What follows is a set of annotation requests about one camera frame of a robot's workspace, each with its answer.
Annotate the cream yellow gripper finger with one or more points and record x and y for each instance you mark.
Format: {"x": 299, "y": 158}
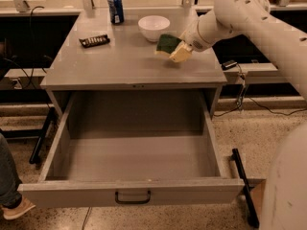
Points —
{"x": 181, "y": 53}

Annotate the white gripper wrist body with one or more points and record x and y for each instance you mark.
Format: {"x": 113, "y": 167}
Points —
{"x": 191, "y": 37}

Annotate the green and yellow sponge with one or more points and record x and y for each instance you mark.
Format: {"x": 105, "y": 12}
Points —
{"x": 166, "y": 44}

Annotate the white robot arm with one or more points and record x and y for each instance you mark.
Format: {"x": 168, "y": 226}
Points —
{"x": 284, "y": 204}

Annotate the grey cabinet with counter top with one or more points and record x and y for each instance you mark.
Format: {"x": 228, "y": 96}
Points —
{"x": 129, "y": 61}

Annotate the open grey top drawer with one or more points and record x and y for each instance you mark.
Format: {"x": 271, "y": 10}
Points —
{"x": 123, "y": 148}

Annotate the white ceramic bowl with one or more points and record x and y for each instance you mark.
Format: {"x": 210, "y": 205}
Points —
{"x": 153, "y": 26}

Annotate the small black device on ledge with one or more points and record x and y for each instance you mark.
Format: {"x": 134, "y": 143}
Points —
{"x": 229, "y": 64}

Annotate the blue soda can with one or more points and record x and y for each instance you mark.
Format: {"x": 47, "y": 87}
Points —
{"x": 116, "y": 11}

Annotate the dark snack bar packet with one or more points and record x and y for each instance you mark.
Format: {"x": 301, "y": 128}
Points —
{"x": 95, "y": 41}

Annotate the brown cardboard box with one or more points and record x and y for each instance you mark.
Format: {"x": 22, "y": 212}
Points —
{"x": 257, "y": 194}

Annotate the black table leg left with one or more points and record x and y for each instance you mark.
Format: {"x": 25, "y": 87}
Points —
{"x": 35, "y": 159}

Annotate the black table leg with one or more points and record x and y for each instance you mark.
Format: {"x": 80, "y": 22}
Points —
{"x": 35, "y": 159}
{"x": 252, "y": 217}

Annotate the black table leg right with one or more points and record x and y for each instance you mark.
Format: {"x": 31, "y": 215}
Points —
{"x": 252, "y": 217}

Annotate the blue jeans leg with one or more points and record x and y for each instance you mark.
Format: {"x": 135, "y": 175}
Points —
{"x": 9, "y": 179}

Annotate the beige shoe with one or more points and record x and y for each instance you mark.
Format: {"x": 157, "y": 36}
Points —
{"x": 21, "y": 209}

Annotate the black drawer handle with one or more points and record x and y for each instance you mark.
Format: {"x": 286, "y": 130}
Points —
{"x": 133, "y": 197}

